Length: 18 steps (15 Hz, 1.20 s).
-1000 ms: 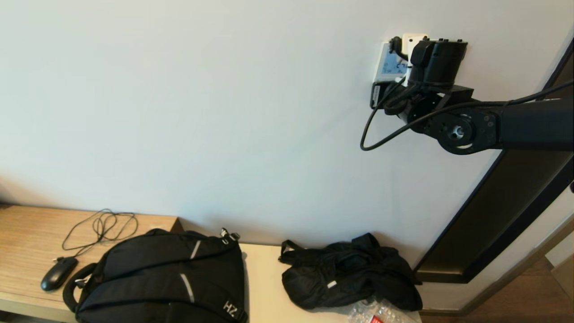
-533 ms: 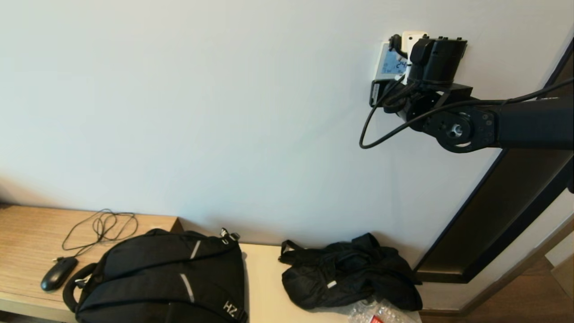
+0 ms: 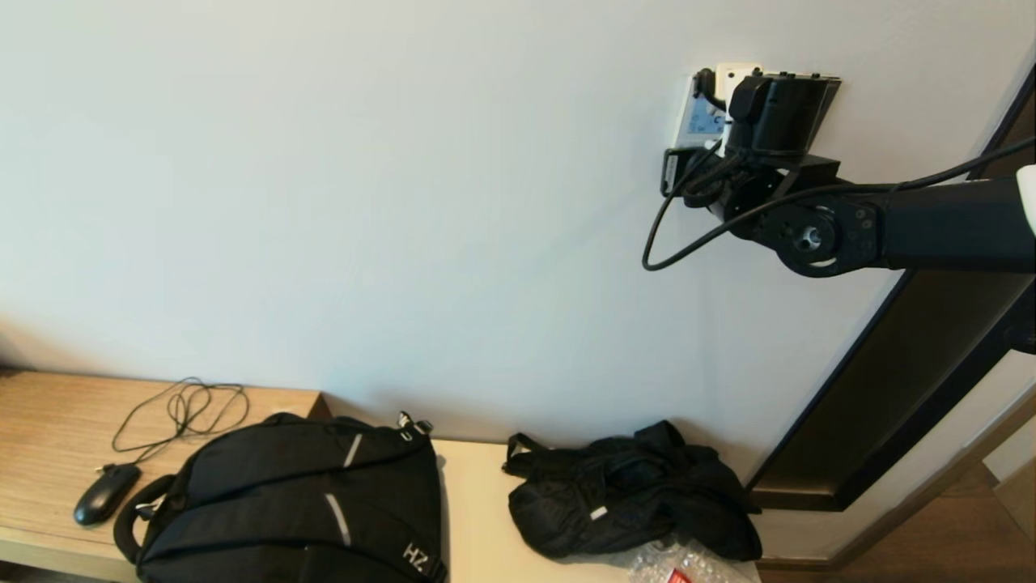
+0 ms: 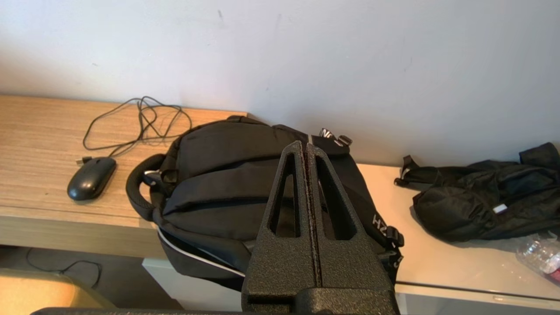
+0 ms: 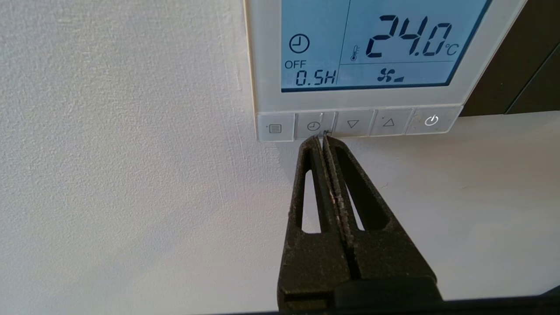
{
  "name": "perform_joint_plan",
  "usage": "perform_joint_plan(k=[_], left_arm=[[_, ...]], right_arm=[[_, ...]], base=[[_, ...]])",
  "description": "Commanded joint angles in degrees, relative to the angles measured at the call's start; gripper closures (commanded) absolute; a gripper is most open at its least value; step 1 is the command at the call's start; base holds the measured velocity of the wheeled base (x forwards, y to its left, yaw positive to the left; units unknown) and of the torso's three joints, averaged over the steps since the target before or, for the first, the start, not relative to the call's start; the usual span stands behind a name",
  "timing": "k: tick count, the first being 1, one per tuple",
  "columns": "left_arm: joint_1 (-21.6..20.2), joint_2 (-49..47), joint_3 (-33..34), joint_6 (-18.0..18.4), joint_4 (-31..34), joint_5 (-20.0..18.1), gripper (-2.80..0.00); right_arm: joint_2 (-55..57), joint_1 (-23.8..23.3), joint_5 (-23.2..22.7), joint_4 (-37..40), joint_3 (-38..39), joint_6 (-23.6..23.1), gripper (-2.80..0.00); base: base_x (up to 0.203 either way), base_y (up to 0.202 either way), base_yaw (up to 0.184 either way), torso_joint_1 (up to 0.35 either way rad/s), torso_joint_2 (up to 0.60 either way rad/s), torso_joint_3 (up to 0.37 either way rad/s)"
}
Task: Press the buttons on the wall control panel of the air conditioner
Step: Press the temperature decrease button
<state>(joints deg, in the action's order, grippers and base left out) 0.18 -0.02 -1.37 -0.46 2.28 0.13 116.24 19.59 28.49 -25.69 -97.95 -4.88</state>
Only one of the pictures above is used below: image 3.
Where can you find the small crumpled black bag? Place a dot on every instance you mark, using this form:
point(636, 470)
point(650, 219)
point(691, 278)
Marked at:
point(623, 502)

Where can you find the white wrist camera mount bracket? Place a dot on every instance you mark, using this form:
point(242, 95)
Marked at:
point(738, 73)

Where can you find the black computer mouse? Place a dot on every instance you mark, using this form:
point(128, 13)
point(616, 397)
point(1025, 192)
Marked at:
point(105, 495)

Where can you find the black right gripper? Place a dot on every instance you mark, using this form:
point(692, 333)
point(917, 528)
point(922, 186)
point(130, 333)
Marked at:
point(777, 113)

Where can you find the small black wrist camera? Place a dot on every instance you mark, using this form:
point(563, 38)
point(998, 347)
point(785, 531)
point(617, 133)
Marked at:
point(702, 81)

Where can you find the dark brown door frame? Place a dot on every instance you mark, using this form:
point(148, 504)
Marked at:
point(914, 380)

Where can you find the large black backpack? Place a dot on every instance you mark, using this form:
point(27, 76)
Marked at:
point(283, 502)

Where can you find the white wall thermostat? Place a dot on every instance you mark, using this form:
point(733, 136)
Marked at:
point(696, 121)

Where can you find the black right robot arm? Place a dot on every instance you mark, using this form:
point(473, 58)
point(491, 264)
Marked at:
point(955, 227)

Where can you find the clear plastic bag red label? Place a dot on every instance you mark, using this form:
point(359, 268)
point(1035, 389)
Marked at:
point(688, 567)

